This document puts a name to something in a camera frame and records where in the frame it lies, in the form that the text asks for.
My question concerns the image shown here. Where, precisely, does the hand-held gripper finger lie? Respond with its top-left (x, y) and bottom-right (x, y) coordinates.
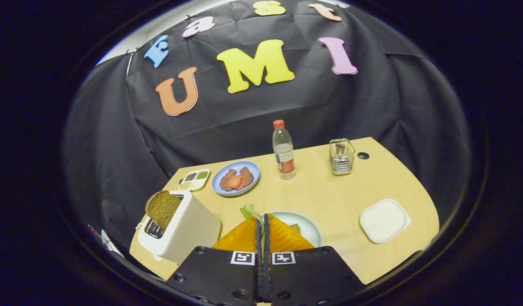
top-left (165, 216), bottom-right (264, 306)
top-left (264, 213), bottom-right (367, 306)

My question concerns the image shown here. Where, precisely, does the white square plate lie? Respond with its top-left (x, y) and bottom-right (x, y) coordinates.
top-left (359, 198), bottom-right (412, 244)

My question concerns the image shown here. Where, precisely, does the clear plastic water bottle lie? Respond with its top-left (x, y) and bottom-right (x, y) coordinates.
top-left (272, 119), bottom-right (296, 180)

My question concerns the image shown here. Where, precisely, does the blue round plate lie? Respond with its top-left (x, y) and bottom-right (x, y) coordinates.
top-left (211, 161), bottom-right (261, 197)

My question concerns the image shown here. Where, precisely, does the white three-compartment seasoning tray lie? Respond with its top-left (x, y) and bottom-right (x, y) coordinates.
top-left (179, 168), bottom-right (211, 192)

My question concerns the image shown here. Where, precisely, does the pale green round plate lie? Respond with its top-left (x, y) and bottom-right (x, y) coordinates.
top-left (268, 211), bottom-right (322, 248)

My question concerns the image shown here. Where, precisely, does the metal wire basket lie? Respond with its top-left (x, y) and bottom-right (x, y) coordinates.
top-left (329, 139), bottom-right (356, 176)

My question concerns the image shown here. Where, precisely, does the green lettuce leaf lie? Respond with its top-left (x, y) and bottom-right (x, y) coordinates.
top-left (239, 204), bottom-right (265, 224)

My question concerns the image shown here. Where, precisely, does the white toaster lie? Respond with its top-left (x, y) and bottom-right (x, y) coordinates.
top-left (137, 190), bottom-right (222, 265)

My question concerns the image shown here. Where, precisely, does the brown meat patty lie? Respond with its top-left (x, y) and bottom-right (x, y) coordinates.
top-left (219, 168), bottom-right (237, 192)
top-left (238, 167), bottom-right (254, 190)

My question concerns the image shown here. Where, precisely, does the brown bread slice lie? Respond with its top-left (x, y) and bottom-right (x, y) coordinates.
top-left (145, 190), bottom-right (182, 230)

